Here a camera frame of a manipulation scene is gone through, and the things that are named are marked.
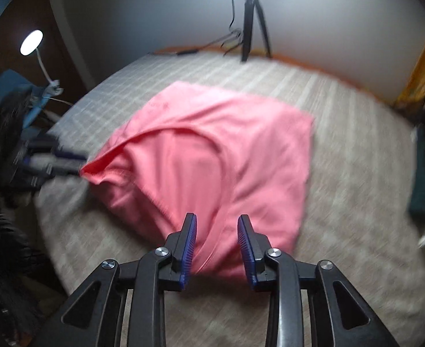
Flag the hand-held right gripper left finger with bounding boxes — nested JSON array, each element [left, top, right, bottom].
[[32, 213, 198, 347]]

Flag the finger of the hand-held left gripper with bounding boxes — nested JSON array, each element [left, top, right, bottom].
[[50, 159, 85, 179], [53, 147, 88, 163]]

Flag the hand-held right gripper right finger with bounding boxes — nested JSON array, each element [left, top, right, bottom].
[[237, 214, 401, 347]]

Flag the pink t-shirt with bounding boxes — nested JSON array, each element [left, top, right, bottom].
[[79, 80, 316, 283]]

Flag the dark fuzzy cloth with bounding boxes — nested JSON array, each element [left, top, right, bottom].
[[0, 90, 36, 141]]

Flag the blue box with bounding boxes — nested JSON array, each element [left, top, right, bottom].
[[0, 70, 50, 131]]

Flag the white clip desk lamp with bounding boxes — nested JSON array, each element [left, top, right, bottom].
[[19, 29, 65, 98]]

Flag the dark green cloth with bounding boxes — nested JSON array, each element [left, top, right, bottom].
[[407, 125, 425, 221]]

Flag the orange patterned cloth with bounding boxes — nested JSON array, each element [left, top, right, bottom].
[[395, 31, 425, 111]]

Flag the white lamp cable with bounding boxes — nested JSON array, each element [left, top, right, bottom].
[[41, 94, 74, 109]]

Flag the black ring light cable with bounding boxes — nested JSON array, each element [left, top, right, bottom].
[[151, 0, 244, 58]]

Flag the black ring light tripod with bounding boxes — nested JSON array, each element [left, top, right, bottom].
[[240, 0, 272, 63]]

